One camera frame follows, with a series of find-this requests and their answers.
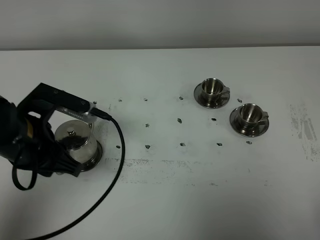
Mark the near stainless steel teacup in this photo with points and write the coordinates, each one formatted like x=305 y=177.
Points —
x=251 y=115

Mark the stainless steel teacup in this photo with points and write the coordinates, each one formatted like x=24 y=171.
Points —
x=251 y=115
x=212 y=89

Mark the steel cup saucer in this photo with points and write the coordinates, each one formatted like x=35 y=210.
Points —
x=221 y=101
x=253 y=131

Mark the steel teapot saucer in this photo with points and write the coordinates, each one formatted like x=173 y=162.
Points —
x=90 y=164

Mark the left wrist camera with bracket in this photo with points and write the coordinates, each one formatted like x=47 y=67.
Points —
x=45 y=99

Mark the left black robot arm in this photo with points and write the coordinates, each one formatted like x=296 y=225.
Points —
x=10 y=129

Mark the far stainless steel teacup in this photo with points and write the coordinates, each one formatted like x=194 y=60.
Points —
x=212 y=89

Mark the near steel cup saucer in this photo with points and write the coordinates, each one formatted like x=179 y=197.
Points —
x=253 y=131

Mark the stainless steel teapot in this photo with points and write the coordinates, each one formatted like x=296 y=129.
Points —
x=78 y=139

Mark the far steel cup saucer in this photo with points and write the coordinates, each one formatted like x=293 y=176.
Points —
x=221 y=101

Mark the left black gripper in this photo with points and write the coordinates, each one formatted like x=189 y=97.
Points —
x=38 y=151

